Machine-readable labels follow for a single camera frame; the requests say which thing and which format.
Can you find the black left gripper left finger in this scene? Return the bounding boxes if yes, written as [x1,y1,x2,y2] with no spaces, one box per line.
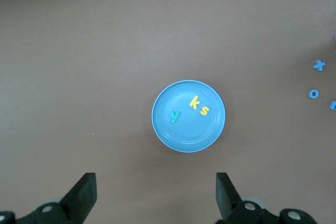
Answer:
[0,173,98,224]

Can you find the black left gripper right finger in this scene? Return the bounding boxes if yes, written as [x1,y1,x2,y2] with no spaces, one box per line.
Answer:
[215,172,320,224]

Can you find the yellow foam letter k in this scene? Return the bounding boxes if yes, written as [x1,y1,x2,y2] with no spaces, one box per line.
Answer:
[189,95,201,110]

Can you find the blue round plate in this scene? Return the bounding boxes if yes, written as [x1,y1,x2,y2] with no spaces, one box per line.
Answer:
[151,80,226,154]

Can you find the brown table cover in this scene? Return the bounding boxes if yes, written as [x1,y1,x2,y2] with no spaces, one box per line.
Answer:
[0,0,336,224]

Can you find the blue foam letter x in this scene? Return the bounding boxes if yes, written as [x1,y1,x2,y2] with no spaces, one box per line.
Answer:
[312,60,326,72]

